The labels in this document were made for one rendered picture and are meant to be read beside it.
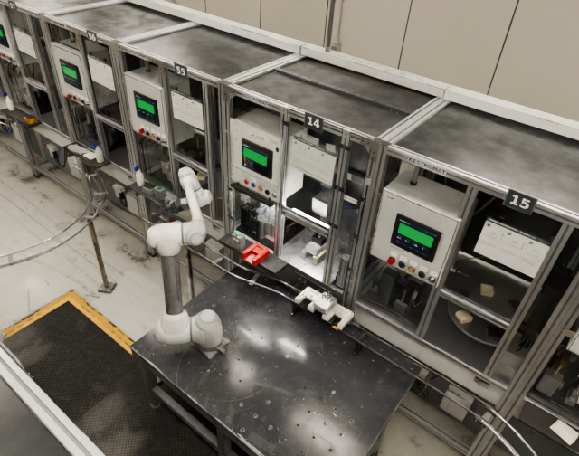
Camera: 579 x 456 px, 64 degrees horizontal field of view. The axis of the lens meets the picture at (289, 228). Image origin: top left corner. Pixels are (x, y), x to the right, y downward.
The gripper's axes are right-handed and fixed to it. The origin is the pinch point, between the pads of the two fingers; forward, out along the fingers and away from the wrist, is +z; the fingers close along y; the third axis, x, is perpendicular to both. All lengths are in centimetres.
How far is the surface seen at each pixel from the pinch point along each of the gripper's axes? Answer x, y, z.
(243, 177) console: -1, 4, -67
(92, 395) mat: 30, -105, 88
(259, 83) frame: 0, 56, -98
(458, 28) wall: -280, 51, -291
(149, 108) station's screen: -34, 69, -12
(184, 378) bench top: 71, -88, -7
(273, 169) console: 17, 5, -91
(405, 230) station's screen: 63, -42, -154
